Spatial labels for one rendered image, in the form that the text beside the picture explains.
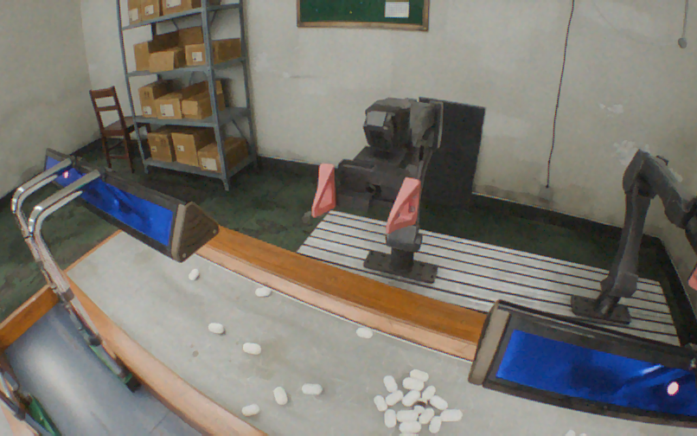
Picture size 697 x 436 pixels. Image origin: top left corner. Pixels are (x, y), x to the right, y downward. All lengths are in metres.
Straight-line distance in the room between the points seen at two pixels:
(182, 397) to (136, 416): 0.17
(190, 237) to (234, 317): 0.36
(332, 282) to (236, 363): 0.28
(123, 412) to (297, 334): 0.43
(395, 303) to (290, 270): 0.26
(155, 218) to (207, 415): 0.34
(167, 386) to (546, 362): 0.60
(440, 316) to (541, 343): 0.46
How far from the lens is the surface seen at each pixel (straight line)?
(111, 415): 0.84
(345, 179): 0.52
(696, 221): 0.72
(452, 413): 0.63
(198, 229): 0.47
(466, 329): 0.74
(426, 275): 0.95
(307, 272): 0.82
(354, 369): 0.68
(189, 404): 0.66
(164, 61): 2.91
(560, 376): 0.33
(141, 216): 0.52
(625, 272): 0.96
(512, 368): 0.32
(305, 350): 0.71
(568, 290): 1.08
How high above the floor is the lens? 1.32
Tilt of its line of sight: 34 degrees down
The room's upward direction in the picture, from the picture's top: straight up
